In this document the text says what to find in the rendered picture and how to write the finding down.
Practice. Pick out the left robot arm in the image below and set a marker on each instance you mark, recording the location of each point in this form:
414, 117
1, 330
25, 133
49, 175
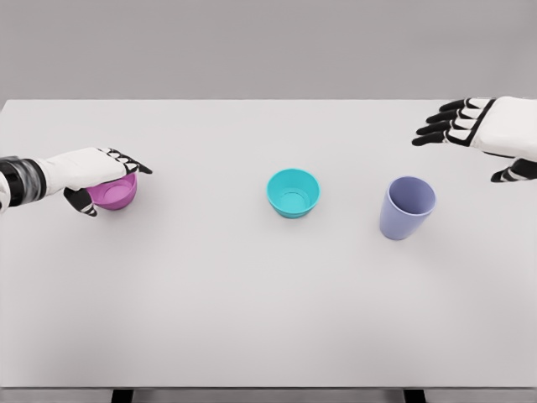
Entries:
25, 178

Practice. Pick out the pink bowl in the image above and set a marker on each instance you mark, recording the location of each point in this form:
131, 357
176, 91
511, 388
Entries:
115, 195

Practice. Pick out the teal bowl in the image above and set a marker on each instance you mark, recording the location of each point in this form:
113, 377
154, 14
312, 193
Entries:
293, 194

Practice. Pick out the lavender cup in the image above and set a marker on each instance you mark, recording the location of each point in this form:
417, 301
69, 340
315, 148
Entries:
406, 210

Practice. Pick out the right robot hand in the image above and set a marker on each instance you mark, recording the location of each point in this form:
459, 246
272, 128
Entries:
503, 126

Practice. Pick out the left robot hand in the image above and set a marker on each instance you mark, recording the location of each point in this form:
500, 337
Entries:
92, 168

